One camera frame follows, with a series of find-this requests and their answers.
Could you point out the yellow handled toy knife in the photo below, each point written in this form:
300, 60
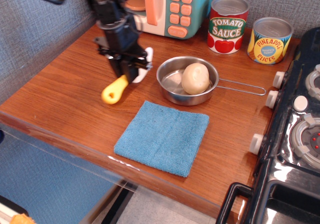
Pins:
113, 92

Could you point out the blue folded cloth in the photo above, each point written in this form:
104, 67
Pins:
163, 138

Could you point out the orange plate inside microwave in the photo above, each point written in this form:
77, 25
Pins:
135, 5

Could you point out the black toy stove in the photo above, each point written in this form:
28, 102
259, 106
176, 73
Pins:
286, 187

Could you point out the toy microwave oven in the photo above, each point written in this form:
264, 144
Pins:
178, 19

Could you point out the small steel pan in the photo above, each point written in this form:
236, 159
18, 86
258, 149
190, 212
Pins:
169, 75

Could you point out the tomato sauce can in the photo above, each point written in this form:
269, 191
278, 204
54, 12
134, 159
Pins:
226, 27

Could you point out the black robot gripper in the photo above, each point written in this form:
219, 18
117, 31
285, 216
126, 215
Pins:
121, 40

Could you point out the orange object at corner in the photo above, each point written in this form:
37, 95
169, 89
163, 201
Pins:
22, 219

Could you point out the beige toy potato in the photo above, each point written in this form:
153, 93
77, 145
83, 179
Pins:
195, 78

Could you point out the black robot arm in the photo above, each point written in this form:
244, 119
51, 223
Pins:
107, 11

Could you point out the pineapple slices can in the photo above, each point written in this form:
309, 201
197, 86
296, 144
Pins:
269, 40

